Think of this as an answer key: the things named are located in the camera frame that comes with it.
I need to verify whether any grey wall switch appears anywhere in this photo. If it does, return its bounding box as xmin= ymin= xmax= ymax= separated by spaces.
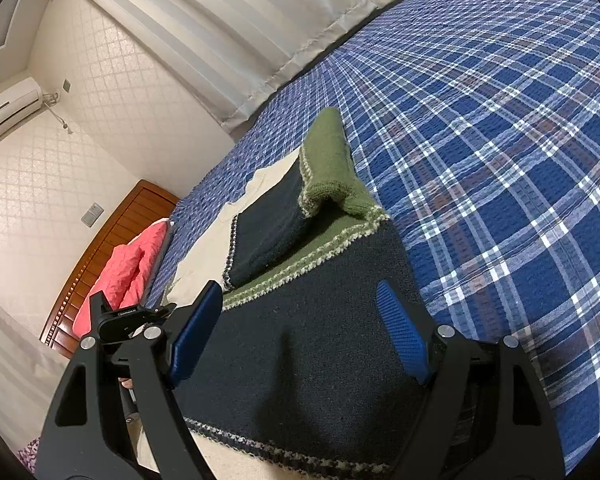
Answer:
xmin=81 ymin=202 xmax=105 ymax=226

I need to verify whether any brown wooden headboard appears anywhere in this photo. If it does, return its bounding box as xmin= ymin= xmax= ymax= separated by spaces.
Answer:
xmin=39 ymin=180 xmax=180 ymax=351

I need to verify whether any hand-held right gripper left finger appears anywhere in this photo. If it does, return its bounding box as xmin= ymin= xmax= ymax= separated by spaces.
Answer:
xmin=35 ymin=280 xmax=224 ymax=480

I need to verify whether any striped beige curtain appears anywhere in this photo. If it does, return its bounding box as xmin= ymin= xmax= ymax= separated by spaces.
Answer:
xmin=55 ymin=0 xmax=481 ymax=133
xmin=0 ymin=285 xmax=76 ymax=461

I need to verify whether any white air conditioner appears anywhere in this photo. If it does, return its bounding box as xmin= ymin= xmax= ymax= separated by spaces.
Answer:
xmin=0 ymin=76 xmax=43 ymax=158

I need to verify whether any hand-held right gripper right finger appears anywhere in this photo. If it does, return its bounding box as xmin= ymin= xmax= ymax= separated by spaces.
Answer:
xmin=375 ymin=280 xmax=566 ymax=480

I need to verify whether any air conditioner pipe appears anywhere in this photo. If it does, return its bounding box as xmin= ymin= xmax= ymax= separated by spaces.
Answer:
xmin=40 ymin=91 xmax=76 ymax=135

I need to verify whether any navy green cream knitted sweater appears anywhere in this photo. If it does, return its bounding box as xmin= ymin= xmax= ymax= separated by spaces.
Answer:
xmin=165 ymin=107 xmax=451 ymax=480

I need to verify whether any blue plaid blanket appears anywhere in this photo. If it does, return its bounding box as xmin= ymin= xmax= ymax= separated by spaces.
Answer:
xmin=145 ymin=0 xmax=600 ymax=480

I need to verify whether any purple patterned cloth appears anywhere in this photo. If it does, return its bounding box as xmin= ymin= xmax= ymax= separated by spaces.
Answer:
xmin=17 ymin=437 xmax=43 ymax=471

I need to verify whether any red quilted pillow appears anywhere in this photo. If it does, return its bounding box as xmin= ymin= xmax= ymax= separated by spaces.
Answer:
xmin=72 ymin=220 xmax=170 ymax=341

